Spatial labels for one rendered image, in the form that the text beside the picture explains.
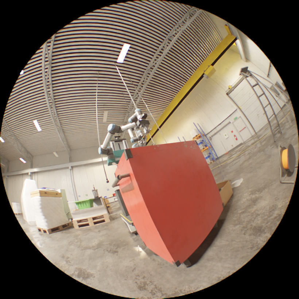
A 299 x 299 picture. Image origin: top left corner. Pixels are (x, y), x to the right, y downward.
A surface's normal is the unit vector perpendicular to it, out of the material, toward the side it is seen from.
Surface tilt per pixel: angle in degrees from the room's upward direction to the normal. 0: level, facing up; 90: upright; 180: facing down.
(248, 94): 90
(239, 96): 90
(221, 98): 90
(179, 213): 90
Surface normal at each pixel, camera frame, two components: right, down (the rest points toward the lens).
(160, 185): 0.44, -0.48
